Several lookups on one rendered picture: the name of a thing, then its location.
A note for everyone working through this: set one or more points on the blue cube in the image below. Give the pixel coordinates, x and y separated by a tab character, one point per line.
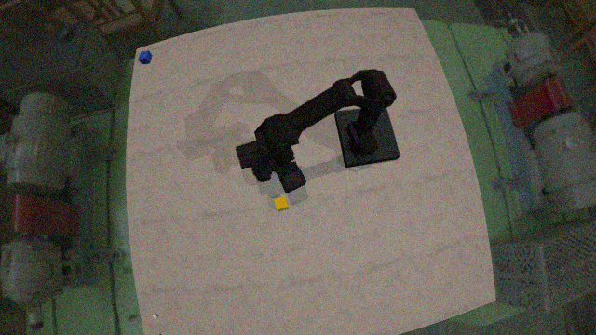
145	57

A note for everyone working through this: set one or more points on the yellow block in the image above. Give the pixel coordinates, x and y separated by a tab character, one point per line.
281	203

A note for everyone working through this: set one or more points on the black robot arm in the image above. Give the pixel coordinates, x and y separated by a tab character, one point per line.
277	133

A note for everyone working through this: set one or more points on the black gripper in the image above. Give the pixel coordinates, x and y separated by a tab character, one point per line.
290	176

